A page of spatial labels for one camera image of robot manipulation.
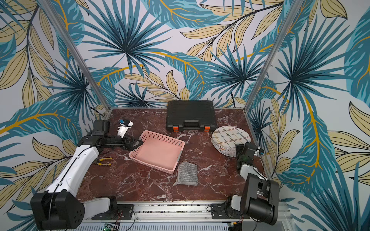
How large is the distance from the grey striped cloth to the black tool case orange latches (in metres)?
0.26

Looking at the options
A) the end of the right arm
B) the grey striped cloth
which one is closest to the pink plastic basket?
the grey striped cloth

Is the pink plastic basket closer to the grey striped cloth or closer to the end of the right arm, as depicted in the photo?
the grey striped cloth

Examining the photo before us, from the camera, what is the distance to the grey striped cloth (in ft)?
2.72

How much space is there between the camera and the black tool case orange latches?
102 centimetres
